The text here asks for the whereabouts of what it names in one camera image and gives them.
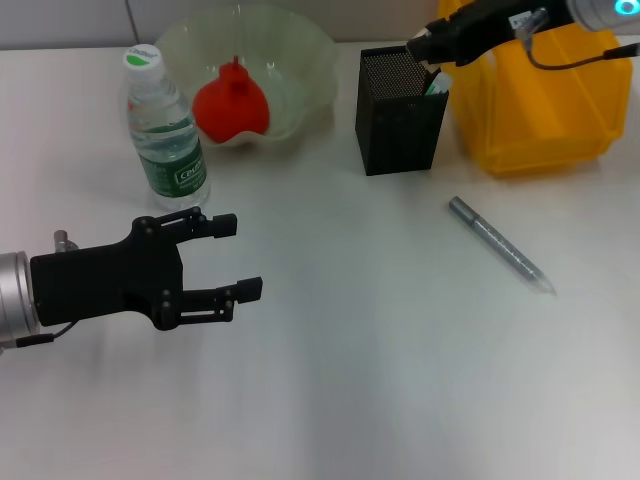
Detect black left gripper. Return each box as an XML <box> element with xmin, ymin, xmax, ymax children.
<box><xmin>29</xmin><ymin>207</ymin><xmax>264</xmax><ymax>331</ymax></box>

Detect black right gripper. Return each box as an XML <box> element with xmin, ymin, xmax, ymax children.
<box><xmin>405</xmin><ymin>0</ymin><xmax>576</xmax><ymax>69</ymax></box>

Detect green utility knife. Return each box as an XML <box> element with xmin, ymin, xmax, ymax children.
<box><xmin>424</xmin><ymin>71</ymin><xmax>454</xmax><ymax>97</ymax></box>

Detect clear green-label water bottle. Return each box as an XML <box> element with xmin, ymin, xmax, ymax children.
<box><xmin>121</xmin><ymin>45</ymin><xmax>211</xmax><ymax>211</ymax></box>

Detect red-orange toy orange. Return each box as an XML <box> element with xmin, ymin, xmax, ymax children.
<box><xmin>192</xmin><ymin>55</ymin><xmax>272</xmax><ymax>144</ymax></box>

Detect black mesh pen holder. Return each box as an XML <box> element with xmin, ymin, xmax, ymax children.
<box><xmin>354</xmin><ymin>44</ymin><xmax>450</xmax><ymax>177</ymax></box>

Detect pale green glass fruit bowl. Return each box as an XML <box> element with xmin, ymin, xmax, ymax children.
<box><xmin>154</xmin><ymin>7</ymin><xmax>339</xmax><ymax>149</ymax></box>

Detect silver glitter pen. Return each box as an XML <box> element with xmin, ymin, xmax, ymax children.
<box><xmin>448</xmin><ymin>195</ymin><xmax>557</xmax><ymax>296</ymax></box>

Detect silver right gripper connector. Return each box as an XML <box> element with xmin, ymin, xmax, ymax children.
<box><xmin>517</xmin><ymin>7</ymin><xmax>549</xmax><ymax>41</ymax></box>

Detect yellow plastic bin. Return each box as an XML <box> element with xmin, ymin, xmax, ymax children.
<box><xmin>433</xmin><ymin>0</ymin><xmax>634</xmax><ymax>176</ymax></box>

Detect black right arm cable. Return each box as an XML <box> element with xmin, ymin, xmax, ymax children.
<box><xmin>519</xmin><ymin>29</ymin><xmax>640</xmax><ymax>71</ymax></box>

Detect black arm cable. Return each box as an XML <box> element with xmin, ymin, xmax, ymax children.
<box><xmin>0</xmin><ymin>319</ymin><xmax>79</xmax><ymax>351</ymax></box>
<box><xmin>519</xmin><ymin>29</ymin><xmax>640</xmax><ymax>71</ymax></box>

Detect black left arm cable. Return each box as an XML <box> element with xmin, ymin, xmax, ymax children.
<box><xmin>0</xmin><ymin>319</ymin><xmax>79</xmax><ymax>351</ymax></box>

